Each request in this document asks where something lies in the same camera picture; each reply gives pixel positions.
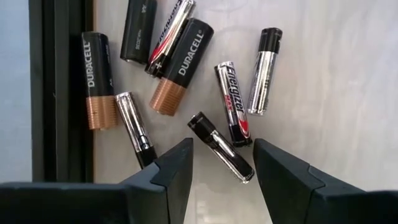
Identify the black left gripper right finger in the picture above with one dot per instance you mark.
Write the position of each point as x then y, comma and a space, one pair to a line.
295, 199

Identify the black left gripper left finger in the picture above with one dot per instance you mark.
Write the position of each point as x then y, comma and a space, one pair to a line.
155, 202

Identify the black and silver AAA battery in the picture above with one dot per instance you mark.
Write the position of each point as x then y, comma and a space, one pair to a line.
217, 143

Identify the Energizer Max AAA battery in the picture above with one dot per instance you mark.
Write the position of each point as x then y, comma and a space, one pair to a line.
233, 99

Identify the silver black-tipped AAA battery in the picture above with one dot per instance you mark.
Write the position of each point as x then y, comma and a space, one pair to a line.
264, 74
133, 121

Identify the Duracell copper-black AA battery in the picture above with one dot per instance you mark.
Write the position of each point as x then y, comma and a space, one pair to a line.
96, 71
189, 53

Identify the silver Energizer AAA battery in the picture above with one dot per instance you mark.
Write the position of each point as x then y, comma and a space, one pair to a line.
172, 34

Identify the plain black AA battery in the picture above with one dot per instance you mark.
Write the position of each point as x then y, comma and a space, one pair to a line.
138, 31

